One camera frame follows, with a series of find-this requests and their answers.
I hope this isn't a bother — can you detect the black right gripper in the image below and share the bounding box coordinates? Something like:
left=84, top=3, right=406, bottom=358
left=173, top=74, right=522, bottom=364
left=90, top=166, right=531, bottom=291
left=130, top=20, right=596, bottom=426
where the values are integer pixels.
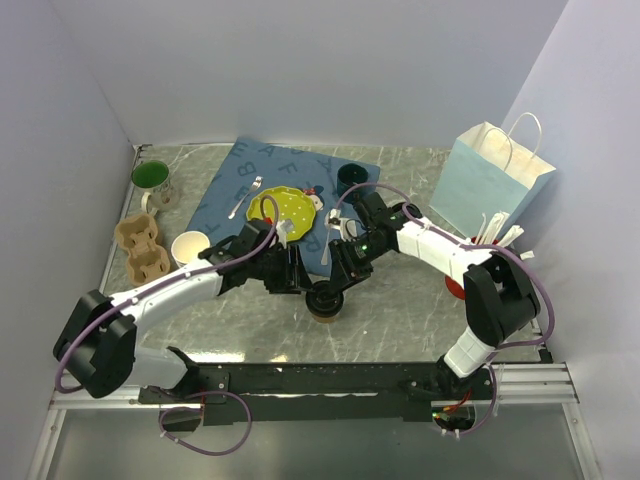
left=328, top=234, right=390, bottom=295

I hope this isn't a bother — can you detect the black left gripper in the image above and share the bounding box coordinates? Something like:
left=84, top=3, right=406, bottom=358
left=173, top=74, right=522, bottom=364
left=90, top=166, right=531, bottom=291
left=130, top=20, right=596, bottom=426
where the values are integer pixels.
left=249, top=243, right=315, bottom=294

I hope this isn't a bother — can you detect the black plastic cup lid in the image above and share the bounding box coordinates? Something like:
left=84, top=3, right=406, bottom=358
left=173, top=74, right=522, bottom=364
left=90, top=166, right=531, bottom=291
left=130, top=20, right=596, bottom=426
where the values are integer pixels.
left=305, top=280, right=344, bottom=316

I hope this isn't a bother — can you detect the brown paper coffee cup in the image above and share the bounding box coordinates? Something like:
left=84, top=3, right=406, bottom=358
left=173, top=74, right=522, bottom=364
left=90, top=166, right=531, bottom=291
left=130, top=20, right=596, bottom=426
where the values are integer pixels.
left=312, top=314, right=339, bottom=324

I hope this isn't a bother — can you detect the stack of brown paper cups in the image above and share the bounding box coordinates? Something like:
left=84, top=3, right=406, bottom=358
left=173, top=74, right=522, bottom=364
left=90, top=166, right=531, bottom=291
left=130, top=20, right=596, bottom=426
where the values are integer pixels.
left=170, top=231, right=210, bottom=268

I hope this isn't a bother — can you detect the stack of black cup lids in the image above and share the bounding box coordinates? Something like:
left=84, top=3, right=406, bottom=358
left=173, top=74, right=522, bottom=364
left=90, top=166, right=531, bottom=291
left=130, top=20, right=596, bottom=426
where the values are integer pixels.
left=391, top=202, right=422, bottom=221

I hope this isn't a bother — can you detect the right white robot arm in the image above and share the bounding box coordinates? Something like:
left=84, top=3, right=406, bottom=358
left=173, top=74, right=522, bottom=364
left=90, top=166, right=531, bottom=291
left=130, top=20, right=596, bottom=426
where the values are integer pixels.
left=306, top=193, right=541, bottom=399

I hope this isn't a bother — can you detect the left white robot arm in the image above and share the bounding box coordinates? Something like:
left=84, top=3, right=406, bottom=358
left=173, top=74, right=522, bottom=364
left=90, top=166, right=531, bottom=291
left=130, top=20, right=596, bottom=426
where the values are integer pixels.
left=53, top=219, right=313, bottom=402

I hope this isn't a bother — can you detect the silver spoon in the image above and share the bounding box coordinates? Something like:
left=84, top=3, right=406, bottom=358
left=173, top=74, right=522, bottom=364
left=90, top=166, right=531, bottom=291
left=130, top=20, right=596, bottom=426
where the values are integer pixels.
left=321, top=209, right=340, bottom=266

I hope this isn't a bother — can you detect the green polka dot plate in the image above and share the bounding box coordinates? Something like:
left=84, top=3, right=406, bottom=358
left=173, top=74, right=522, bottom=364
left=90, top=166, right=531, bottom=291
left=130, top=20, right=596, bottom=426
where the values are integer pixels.
left=246, top=186, right=316, bottom=243

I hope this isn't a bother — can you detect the small cartoon figure toy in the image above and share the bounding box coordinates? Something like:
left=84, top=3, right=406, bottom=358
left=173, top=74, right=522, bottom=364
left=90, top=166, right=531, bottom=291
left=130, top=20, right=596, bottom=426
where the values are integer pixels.
left=303, top=185, right=324, bottom=211

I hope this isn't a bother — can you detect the dark teal mug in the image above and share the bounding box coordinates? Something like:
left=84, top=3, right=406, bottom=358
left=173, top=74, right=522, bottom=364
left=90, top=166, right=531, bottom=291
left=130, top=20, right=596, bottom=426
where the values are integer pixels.
left=336, top=163, right=369, bottom=196

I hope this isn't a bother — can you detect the red cup with stirrers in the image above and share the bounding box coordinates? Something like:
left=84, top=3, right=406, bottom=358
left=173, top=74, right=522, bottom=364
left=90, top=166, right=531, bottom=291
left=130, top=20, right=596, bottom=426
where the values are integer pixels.
left=445, top=237, right=494, bottom=300

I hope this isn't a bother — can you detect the silver fork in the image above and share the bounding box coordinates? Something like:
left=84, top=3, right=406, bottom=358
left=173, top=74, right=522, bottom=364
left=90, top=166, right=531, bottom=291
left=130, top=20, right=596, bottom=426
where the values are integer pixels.
left=228, top=176, right=263, bottom=219

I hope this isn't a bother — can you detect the blue letter placemat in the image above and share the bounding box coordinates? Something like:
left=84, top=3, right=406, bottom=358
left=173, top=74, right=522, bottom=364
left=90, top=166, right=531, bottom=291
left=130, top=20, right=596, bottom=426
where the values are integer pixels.
left=187, top=138, right=380, bottom=277

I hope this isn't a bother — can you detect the brown cardboard cup carrier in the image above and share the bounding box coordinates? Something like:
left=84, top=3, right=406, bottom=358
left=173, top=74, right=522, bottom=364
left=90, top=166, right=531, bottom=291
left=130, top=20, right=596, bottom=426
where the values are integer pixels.
left=114, top=213, right=171, bottom=287

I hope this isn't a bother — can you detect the light blue paper bag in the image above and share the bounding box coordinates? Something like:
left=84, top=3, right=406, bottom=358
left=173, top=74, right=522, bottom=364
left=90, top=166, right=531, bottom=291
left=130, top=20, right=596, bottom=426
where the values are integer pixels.
left=430, top=122, right=556, bottom=237

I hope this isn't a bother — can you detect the green interior floral mug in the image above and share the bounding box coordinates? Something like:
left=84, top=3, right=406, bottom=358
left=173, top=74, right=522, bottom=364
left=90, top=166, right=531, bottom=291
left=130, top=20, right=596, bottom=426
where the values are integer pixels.
left=131, top=160, right=180, bottom=216

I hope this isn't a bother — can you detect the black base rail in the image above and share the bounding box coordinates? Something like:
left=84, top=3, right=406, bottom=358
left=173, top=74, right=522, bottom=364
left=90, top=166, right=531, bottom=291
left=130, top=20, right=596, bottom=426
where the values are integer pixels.
left=138, top=362, right=495, bottom=426

